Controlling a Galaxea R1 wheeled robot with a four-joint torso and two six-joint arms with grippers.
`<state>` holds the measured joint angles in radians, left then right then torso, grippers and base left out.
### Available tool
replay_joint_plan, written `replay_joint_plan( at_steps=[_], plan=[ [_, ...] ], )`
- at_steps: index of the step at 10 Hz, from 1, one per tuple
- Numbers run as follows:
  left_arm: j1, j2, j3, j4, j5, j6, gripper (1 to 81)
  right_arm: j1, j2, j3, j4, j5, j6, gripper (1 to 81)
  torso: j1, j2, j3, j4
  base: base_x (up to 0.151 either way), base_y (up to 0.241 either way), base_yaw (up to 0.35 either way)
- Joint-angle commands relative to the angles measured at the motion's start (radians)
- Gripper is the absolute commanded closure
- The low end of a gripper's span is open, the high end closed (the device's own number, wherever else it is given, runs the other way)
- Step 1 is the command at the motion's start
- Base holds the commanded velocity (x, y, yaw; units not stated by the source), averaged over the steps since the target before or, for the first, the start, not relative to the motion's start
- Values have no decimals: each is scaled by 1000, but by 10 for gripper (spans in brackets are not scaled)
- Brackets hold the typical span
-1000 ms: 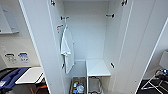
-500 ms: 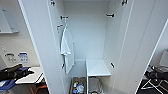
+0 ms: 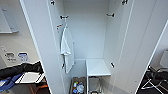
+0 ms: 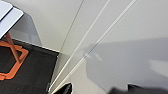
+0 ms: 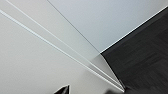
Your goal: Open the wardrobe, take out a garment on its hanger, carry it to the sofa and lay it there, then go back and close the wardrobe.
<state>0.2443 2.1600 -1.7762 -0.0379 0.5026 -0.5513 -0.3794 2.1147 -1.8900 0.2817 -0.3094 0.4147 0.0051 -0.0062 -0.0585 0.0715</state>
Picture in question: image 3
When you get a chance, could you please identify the small dark wall fitting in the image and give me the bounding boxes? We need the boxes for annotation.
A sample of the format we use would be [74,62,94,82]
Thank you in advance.
[110,61,116,69]

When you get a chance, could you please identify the small white wall switch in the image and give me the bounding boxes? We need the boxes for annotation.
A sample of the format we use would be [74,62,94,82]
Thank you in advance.
[0,45,7,53]

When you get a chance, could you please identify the silver door hinge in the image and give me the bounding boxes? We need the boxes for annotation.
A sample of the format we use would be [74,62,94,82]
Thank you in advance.
[121,0,129,6]
[49,0,56,6]

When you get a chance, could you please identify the brown storage box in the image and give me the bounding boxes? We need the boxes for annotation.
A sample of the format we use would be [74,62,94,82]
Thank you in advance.
[70,76,87,94]

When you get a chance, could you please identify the small white wall sign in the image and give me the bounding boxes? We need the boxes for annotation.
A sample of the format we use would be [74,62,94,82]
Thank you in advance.
[3,52,17,63]

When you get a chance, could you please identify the grey wire loop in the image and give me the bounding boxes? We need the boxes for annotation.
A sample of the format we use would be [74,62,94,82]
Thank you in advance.
[88,76,103,94]

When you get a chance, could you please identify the white t-shirt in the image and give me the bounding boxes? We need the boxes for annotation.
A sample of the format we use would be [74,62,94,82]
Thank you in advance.
[59,26,76,75]

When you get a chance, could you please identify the white wardrobe door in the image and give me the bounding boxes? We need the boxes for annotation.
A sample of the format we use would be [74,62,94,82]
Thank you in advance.
[19,0,67,94]
[111,0,168,94]

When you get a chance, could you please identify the orange label strip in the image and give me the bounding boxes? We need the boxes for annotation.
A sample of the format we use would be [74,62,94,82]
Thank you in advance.
[56,23,64,29]

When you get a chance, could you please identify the orange folding legs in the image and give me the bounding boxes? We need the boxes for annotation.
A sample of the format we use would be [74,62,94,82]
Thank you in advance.
[29,83,49,94]

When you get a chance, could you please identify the white hanger with white shirt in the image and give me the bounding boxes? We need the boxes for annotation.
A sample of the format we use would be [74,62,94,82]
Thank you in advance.
[61,18,70,33]

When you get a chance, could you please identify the black wardrobe hook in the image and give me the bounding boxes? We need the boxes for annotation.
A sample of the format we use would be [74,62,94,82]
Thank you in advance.
[105,13,115,18]

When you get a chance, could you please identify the white wardrobe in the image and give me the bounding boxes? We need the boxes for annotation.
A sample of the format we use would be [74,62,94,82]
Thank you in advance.
[19,0,168,94]

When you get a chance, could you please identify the pale blue packet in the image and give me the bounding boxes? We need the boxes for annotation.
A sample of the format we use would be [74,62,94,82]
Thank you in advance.
[76,84,86,94]

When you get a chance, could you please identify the black hook near orange label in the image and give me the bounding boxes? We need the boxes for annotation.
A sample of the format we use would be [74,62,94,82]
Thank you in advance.
[59,14,70,20]

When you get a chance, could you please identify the grey wall panel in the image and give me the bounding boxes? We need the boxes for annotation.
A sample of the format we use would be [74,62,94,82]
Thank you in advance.
[0,6,20,34]

